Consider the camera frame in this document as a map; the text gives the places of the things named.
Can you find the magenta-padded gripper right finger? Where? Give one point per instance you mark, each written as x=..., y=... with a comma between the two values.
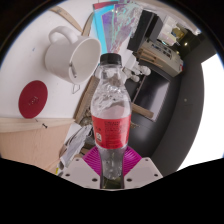
x=143, y=171

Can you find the clear red-labelled water bottle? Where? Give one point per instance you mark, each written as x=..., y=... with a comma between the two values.
x=111, y=130

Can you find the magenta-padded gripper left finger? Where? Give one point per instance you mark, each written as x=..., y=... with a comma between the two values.
x=83, y=171

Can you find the iridescent purple teal sheet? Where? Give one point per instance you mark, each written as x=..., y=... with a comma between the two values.
x=115, y=23

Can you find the flat round red coaster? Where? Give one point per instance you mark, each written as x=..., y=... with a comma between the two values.
x=32, y=99

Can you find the large white plaster bust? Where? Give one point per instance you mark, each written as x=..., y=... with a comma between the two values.
x=144, y=70

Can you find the small white plaster bust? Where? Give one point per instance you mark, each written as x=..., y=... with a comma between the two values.
x=133, y=78

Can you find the white ceramic mug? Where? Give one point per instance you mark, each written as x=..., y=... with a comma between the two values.
x=63, y=60

